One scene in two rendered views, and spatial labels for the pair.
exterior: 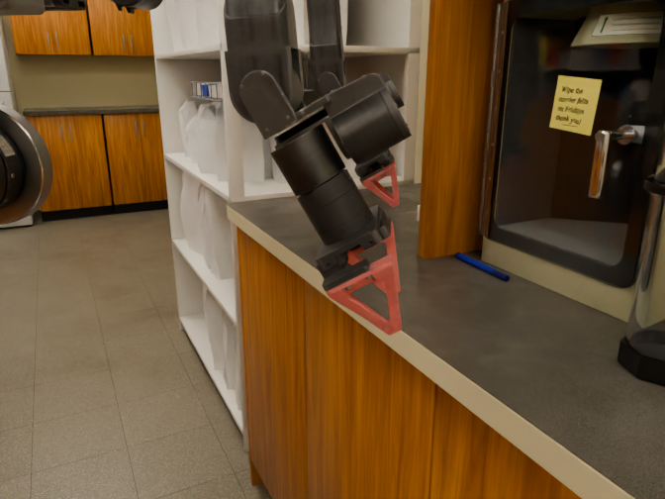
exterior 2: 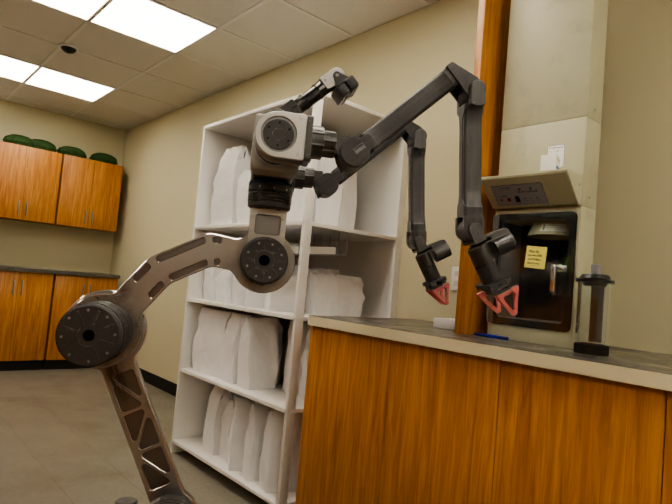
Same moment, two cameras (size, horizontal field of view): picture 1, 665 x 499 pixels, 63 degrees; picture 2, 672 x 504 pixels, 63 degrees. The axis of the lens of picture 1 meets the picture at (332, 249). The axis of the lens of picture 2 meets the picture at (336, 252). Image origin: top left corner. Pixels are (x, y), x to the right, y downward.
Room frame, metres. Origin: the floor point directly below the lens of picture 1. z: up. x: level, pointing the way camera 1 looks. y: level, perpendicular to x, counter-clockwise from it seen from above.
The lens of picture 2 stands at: (-0.82, 0.79, 1.08)
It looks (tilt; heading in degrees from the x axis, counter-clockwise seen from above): 3 degrees up; 345
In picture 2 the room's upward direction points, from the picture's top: 5 degrees clockwise
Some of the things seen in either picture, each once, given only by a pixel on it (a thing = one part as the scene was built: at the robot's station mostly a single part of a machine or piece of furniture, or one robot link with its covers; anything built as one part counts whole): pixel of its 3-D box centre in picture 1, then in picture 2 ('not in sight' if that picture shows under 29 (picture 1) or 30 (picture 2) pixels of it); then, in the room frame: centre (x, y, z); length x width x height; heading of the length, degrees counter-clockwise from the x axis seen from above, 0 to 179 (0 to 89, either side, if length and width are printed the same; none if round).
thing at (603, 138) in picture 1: (609, 161); (555, 277); (0.73, -0.37, 1.17); 0.05 x 0.03 x 0.10; 116
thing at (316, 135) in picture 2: not in sight; (319, 143); (0.58, 0.49, 1.45); 0.09 x 0.08 x 0.12; 174
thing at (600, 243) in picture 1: (562, 134); (530, 269); (0.84, -0.35, 1.19); 0.30 x 0.01 x 0.40; 26
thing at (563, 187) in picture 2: not in sight; (528, 190); (0.82, -0.30, 1.46); 0.32 x 0.11 x 0.10; 27
